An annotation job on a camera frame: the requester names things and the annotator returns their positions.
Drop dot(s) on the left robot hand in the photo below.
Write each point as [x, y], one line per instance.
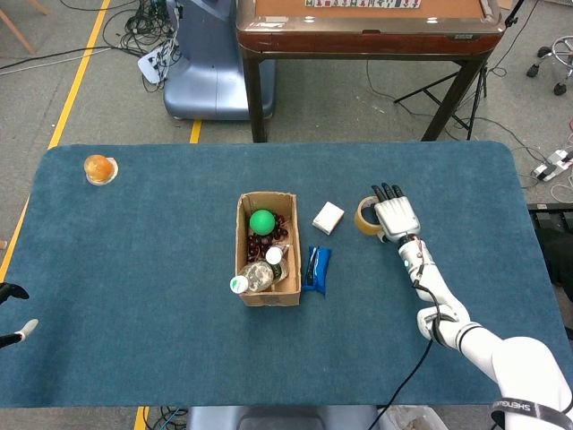
[9, 291]

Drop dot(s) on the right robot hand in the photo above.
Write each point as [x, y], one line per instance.
[398, 217]

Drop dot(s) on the yellow tape roll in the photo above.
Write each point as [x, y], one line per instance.
[361, 226]

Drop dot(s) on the small white box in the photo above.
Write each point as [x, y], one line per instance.
[328, 218]

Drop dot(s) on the green ball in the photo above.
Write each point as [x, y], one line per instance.
[262, 222]

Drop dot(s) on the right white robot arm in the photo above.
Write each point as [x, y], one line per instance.
[515, 363]

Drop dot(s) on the open cardboard box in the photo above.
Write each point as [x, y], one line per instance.
[273, 299]

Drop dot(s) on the blue snack packet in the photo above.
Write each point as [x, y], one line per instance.
[317, 271]

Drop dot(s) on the black tripod stand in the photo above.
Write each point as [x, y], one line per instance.
[452, 116]

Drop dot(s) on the green label bottle white cap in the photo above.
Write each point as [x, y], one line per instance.
[273, 255]

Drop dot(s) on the dark red grape bunch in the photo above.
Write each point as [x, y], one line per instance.
[257, 248]

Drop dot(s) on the blue felt table mat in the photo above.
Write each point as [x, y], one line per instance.
[156, 269]

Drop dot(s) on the orange bread on plate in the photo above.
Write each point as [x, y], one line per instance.
[99, 168]

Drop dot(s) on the clear plastic bottle white cap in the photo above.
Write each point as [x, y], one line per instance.
[257, 277]

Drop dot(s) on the black equipment case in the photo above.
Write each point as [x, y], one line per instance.
[557, 237]

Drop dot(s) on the white power strip grey switches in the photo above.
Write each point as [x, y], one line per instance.
[553, 163]

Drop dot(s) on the brown mahjong table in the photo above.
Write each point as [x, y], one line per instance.
[367, 42]

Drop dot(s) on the clear plastic bag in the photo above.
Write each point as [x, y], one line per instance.
[416, 418]

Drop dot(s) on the row of mahjong tiles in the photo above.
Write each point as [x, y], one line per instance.
[362, 3]

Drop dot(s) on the blue-grey robot torso base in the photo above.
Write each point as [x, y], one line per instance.
[277, 418]

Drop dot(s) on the chrome wheeled stool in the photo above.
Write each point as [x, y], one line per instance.
[565, 47]

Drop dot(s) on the wooden chair leg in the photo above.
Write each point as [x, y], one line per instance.
[18, 31]

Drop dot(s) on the white power strip with plugs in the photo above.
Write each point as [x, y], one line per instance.
[150, 67]

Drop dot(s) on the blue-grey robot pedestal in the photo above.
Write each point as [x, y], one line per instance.
[210, 67]

